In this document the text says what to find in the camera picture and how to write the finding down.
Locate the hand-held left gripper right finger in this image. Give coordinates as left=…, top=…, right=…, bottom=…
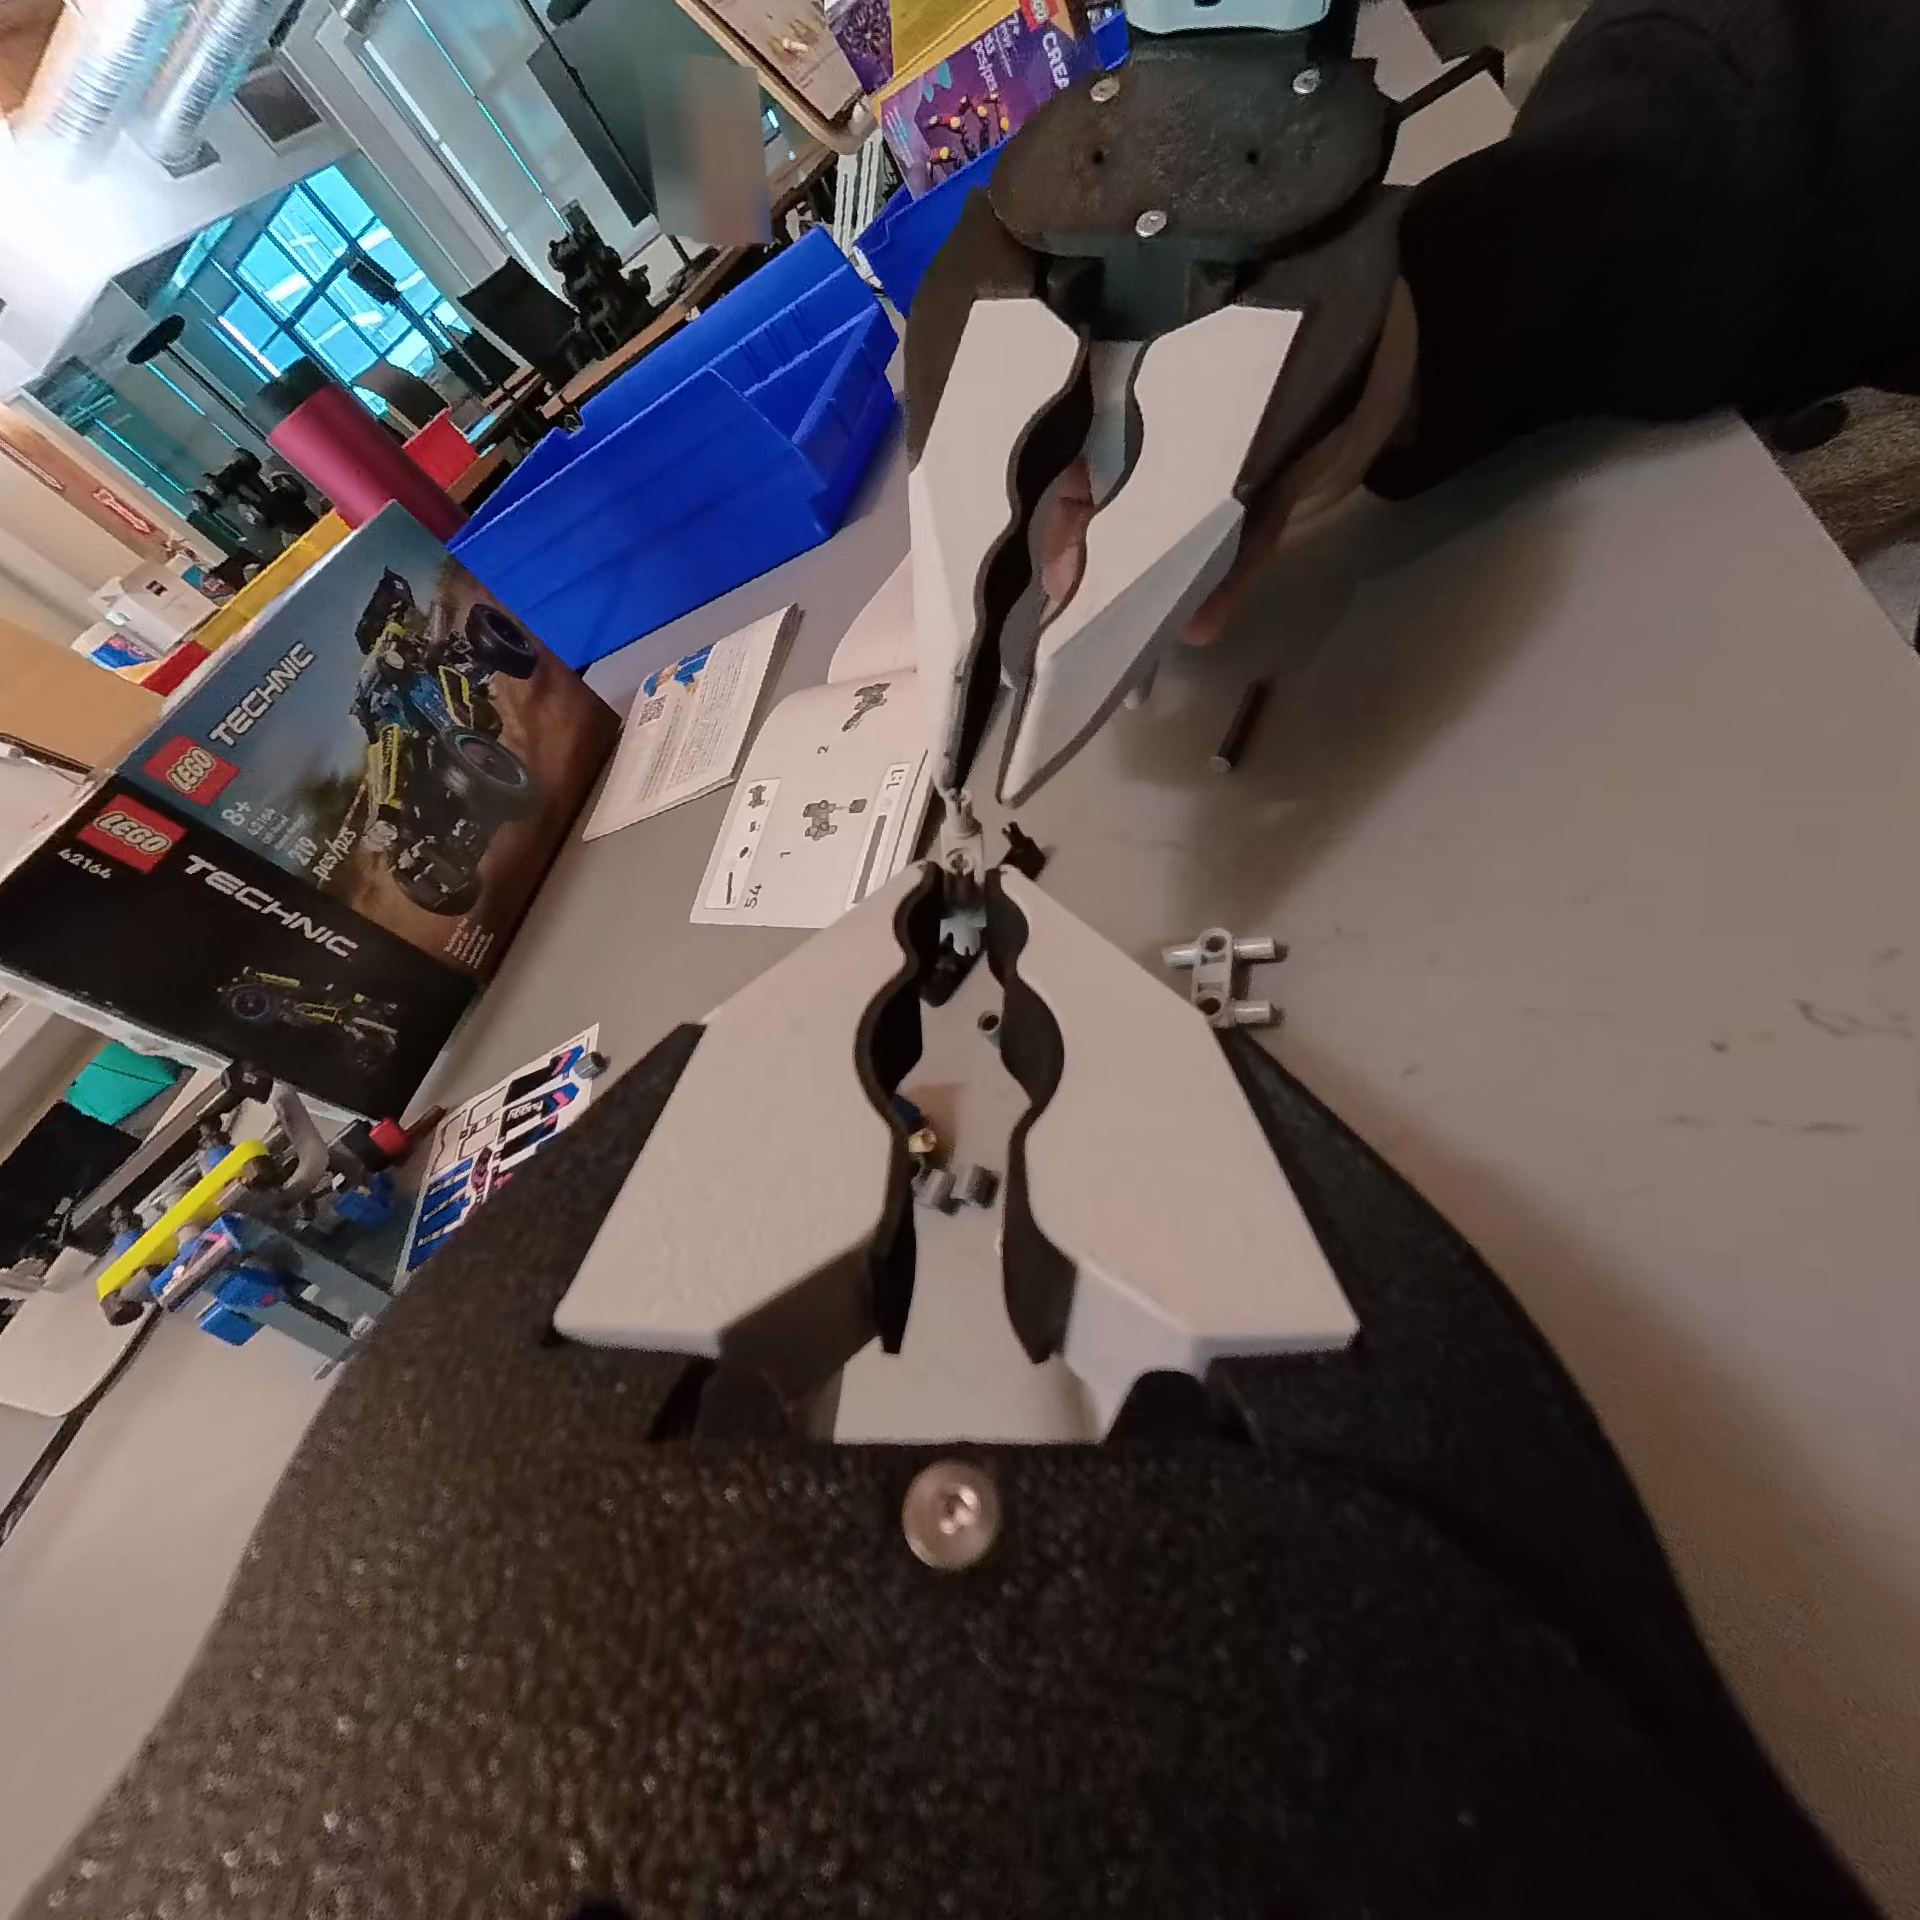
left=989, top=870, right=1360, bottom=1444

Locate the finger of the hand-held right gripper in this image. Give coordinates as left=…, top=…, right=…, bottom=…
left=902, top=295, right=1096, bottom=797
left=996, top=304, right=1308, bottom=807

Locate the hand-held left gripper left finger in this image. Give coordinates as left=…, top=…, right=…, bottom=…
left=550, top=862, right=943, bottom=1444

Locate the grey lego connector piece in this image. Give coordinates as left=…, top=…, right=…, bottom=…
left=930, top=780, right=995, bottom=969

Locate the person's right forearm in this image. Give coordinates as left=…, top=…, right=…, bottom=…
left=1362, top=0, right=1920, bottom=504

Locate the grey lego pin connector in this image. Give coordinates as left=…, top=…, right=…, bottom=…
left=1164, top=927, right=1288, bottom=1033

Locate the lego sticker sheet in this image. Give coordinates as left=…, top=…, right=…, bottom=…
left=396, top=1023, right=603, bottom=1279

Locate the open lego instruction booklet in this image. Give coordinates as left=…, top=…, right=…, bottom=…
left=688, top=664, right=942, bottom=927

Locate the blue lego vehicle chassis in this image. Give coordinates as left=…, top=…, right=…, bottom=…
left=93, top=1077, right=408, bottom=1365

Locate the black lego set box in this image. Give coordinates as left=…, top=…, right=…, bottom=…
left=0, top=500, right=626, bottom=1121

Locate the person's right hand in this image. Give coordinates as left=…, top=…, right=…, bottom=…
left=1176, top=285, right=1422, bottom=649

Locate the purple toy box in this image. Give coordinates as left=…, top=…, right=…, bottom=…
left=874, top=0, right=1130, bottom=200

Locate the stack of blue plastic bins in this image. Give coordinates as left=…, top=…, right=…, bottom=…
left=447, top=181, right=995, bottom=671

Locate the white paper leaflet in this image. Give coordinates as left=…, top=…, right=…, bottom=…
left=580, top=602, right=807, bottom=846

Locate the wooden board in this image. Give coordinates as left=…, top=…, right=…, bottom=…
left=671, top=0, right=888, bottom=156

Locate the black office chair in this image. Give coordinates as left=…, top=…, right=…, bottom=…
left=454, top=256, right=583, bottom=396

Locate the maroon cylinder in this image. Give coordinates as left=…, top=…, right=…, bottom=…
left=268, top=382, right=470, bottom=544

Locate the cardboard box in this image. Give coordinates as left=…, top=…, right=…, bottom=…
left=0, top=621, right=170, bottom=769

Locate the silver ventilation duct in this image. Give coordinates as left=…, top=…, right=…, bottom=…
left=40, top=0, right=367, bottom=156

